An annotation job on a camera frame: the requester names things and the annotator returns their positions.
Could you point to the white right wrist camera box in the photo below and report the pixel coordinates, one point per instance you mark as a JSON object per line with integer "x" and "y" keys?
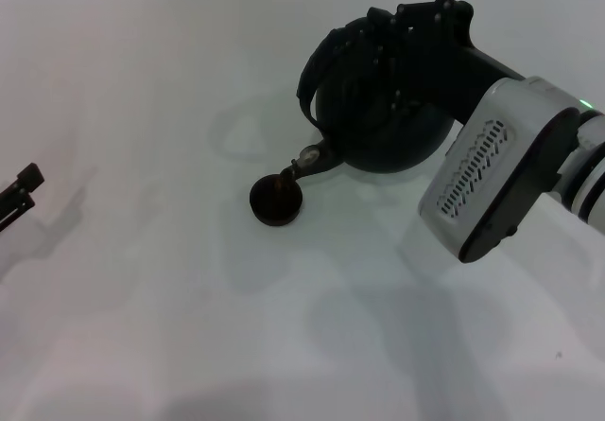
{"x": 491, "y": 170}

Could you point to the black round teapot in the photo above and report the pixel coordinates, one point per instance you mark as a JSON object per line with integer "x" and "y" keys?
{"x": 378, "y": 137}

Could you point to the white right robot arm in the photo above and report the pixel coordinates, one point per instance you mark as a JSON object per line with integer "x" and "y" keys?
{"x": 588, "y": 175}

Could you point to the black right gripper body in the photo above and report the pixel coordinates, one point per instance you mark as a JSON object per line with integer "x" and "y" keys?
{"x": 463, "y": 71}

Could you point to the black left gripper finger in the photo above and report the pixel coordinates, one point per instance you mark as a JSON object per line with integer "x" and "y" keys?
{"x": 29, "y": 179}
{"x": 16, "y": 205}

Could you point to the dark brown teacup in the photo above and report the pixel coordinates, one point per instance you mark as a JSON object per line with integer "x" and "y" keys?
{"x": 275, "y": 203}

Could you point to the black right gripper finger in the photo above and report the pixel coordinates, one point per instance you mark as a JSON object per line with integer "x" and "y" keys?
{"x": 390, "y": 80}
{"x": 416, "y": 12}

